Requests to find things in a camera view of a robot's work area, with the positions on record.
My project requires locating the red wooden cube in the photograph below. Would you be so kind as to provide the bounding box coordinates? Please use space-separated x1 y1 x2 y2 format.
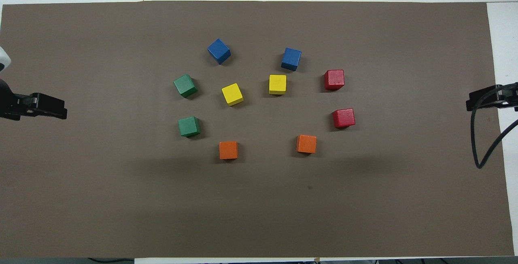
332 108 356 129
323 69 345 91

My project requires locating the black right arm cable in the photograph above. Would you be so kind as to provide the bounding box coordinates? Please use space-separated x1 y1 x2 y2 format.
471 85 518 169

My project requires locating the blue wooden cube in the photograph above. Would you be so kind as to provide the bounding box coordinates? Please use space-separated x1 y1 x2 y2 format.
281 47 302 72
207 38 231 65

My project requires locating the orange wooden cube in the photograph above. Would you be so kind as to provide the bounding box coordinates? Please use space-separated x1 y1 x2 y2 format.
219 141 239 160
296 135 317 154

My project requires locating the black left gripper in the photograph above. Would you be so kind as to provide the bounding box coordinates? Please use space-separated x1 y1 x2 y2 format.
0 79 68 121

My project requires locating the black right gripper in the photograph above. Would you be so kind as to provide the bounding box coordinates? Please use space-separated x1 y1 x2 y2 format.
466 82 518 112

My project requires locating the brown paper table mat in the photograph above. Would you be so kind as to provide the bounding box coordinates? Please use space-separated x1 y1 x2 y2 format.
0 1 515 258

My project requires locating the yellow wooden cube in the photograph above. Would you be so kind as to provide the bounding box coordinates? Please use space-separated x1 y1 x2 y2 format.
269 75 287 95
221 83 244 107

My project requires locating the green wooden cube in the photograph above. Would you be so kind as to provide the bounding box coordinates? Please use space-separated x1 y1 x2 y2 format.
178 116 201 138
173 74 199 98

